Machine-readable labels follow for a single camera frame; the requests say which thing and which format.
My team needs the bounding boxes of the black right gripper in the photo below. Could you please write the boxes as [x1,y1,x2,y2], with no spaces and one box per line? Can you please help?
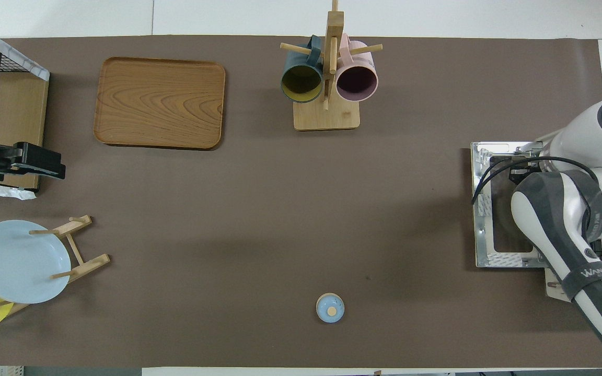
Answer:
[510,159,542,182]

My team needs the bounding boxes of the glass oven door with handle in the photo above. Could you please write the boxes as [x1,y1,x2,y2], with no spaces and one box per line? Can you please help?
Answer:
[471,141,548,268]

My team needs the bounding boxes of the cream toaster oven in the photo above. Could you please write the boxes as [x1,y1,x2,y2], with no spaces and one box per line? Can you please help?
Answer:
[534,131,602,314]

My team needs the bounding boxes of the light blue plate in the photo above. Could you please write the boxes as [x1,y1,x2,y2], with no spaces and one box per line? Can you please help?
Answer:
[0,220,72,304]

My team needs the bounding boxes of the wooden plate rack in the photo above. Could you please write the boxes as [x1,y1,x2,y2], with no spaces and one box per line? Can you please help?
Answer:
[0,214,111,316]

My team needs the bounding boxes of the brown wooden tray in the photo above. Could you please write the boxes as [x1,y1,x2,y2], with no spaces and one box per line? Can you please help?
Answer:
[94,56,226,150]

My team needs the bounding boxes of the pink mug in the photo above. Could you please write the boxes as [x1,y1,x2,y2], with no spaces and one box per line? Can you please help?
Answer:
[335,33,379,103]

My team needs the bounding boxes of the wooden mug rack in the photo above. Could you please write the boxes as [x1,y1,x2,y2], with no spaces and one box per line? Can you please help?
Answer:
[280,0,384,131]

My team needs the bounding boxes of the small blue lid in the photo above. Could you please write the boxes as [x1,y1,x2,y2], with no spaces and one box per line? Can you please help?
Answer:
[316,293,345,323]

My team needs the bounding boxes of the dark blue mug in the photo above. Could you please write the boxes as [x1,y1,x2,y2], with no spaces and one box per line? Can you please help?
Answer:
[280,36,323,104]

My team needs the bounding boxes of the brown table mat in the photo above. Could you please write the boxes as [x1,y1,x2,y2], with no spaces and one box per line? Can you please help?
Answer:
[0,36,602,369]

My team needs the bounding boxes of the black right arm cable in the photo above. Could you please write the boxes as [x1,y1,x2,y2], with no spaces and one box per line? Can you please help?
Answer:
[471,156,600,205]

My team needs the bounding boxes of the wooden shelf with wire basket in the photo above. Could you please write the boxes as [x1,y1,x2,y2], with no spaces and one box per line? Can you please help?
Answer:
[0,21,51,200]

